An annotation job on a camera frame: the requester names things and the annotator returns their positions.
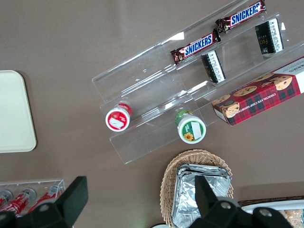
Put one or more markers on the clear bag of crackers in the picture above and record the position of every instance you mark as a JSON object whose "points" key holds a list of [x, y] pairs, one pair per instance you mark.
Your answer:
{"points": [[297, 217]]}

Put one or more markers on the small black chocolate box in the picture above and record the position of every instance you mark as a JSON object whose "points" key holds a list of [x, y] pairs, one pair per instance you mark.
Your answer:
{"points": [[269, 36], [213, 67]]}

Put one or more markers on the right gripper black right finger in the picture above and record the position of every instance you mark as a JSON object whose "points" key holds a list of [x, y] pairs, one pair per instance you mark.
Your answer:
{"points": [[209, 204]]}

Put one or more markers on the beige plastic serving tray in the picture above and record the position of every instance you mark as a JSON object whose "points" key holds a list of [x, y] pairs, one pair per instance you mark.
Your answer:
{"points": [[14, 111]]}

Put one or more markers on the white rectangular snack tray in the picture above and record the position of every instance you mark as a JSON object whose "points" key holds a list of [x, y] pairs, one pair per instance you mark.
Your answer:
{"points": [[285, 206]]}

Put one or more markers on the light oval wicker basket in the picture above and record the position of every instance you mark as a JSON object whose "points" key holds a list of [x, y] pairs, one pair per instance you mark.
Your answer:
{"points": [[168, 185]]}

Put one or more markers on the black flat board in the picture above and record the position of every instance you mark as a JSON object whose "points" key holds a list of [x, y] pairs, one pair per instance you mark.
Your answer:
{"points": [[273, 200]]}

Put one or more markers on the Snickers chocolate bar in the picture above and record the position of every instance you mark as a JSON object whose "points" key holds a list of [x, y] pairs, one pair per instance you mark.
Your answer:
{"points": [[244, 15], [198, 45]]}

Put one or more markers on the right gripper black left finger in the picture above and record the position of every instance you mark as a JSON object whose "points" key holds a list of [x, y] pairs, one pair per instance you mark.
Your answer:
{"points": [[71, 202]]}

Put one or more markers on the red tartan cookie box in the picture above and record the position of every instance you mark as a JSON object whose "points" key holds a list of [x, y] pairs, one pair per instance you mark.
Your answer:
{"points": [[261, 97]]}

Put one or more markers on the red lid yogurt cup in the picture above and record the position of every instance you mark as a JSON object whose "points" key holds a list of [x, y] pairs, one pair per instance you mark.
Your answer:
{"points": [[117, 118]]}

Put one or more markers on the aluminium foil tray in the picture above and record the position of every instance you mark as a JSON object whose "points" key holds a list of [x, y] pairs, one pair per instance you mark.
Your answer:
{"points": [[187, 192], [213, 168]]}

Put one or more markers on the clear acrylic stepped display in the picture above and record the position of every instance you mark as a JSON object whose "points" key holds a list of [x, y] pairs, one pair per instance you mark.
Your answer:
{"points": [[147, 71]]}

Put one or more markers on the clear acrylic bottle rack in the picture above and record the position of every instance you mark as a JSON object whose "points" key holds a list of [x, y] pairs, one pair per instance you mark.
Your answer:
{"points": [[35, 183]]}

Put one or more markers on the green lid yogurt cup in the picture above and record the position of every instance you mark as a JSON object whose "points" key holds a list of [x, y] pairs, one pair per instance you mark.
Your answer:
{"points": [[192, 129]]}

